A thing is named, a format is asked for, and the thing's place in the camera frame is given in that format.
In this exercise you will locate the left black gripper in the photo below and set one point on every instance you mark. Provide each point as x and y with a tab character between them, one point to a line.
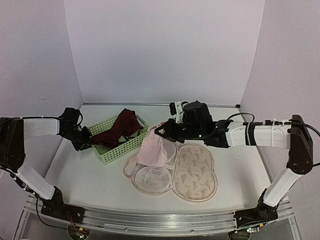
87	140

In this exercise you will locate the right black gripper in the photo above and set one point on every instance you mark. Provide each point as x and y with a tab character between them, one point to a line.
169	133

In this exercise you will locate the green plastic basket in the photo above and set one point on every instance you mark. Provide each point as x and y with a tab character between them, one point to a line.
106	154

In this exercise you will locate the pink bra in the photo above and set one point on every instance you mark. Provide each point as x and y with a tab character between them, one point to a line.
152	153

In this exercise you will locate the dark red bra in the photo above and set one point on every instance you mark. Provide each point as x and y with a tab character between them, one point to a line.
125	125

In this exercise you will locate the patterned beige laundry bag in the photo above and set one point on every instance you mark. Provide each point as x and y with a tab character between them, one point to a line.
189	173

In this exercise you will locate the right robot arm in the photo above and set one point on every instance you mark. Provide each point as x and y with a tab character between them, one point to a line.
286	145

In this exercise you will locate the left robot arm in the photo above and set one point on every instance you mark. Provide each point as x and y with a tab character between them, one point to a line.
20	147

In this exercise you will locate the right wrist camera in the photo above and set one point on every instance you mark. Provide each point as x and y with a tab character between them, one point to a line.
177	110

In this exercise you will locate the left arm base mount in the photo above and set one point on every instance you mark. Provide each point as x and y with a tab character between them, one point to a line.
58	209

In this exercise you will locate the aluminium front rail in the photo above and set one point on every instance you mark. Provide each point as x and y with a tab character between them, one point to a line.
35	224

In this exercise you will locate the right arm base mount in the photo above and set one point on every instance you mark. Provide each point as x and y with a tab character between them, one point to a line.
261	214

